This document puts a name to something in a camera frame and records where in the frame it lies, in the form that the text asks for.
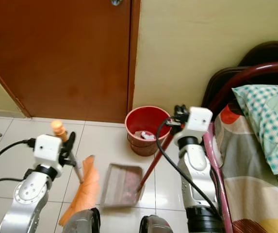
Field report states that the orange bristle broom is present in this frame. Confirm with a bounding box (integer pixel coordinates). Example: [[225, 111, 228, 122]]
[[51, 119, 101, 227]]

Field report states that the grey right robot leg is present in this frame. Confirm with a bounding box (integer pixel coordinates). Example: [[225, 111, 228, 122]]
[[139, 215, 174, 233]]

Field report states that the crumpled paper rubbish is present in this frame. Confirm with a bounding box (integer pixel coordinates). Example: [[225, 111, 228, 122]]
[[139, 130, 157, 142]]

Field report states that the pink bed frame rail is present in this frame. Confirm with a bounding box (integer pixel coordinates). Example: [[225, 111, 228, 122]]
[[202, 121, 232, 233]]

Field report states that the short black left arm cable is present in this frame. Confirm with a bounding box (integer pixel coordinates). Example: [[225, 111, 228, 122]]
[[0, 177, 24, 195]]

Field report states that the green checked pillow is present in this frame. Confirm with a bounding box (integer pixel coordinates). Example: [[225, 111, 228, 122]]
[[231, 84, 278, 176]]

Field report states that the dark wooden bed headboard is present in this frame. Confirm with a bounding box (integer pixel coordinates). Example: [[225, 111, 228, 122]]
[[202, 41, 278, 115]]

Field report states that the long black left arm cable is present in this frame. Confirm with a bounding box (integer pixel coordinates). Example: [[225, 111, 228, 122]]
[[0, 138, 37, 176]]

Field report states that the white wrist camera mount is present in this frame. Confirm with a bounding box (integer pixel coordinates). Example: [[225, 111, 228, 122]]
[[180, 106, 213, 139], [33, 134, 64, 166]]

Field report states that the dark red metal bed rail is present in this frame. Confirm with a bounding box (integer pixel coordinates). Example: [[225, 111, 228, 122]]
[[209, 61, 278, 120]]

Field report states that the red plastic bucket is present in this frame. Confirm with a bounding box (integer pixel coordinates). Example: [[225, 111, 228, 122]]
[[125, 106, 172, 157]]

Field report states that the multicoloured patterned bed sheet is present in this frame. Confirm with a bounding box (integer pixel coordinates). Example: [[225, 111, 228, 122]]
[[211, 103, 278, 233]]

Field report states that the brown wooden door frame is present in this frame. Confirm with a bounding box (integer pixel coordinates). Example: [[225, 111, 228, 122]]
[[124, 0, 142, 123]]

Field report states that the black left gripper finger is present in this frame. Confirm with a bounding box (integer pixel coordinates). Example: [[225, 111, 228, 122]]
[[63, 131, 77, 157]]

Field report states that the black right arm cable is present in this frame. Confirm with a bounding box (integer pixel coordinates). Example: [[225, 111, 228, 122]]
[[155, 118, 223, 220]]

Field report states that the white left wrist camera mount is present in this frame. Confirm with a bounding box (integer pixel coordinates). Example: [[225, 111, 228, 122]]
[[33, 134, 64, 166]]

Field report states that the brown wooden door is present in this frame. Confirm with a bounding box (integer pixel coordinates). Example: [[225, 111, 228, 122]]
[[0, 0, 132, 123]]

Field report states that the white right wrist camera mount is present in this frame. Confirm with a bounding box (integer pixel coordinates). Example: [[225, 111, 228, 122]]
[[180, 106, 213, 139]]

